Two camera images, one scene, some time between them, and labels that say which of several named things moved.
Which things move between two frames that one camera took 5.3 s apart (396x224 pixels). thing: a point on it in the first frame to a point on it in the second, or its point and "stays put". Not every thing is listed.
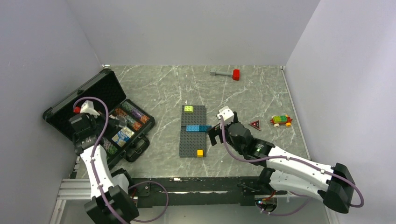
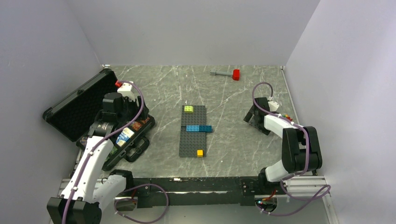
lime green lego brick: (188, 108) stays put
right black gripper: (216, 130) to (248, 117)
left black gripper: (101, 117) to (133, 104)
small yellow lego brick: (200, 153) stays put
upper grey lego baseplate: (197, 118) stays put
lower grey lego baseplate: (190, 141) stays put
